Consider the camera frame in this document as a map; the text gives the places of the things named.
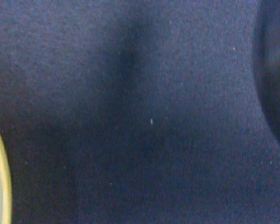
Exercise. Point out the blue plastic cup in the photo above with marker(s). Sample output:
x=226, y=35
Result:
x=266, y=62

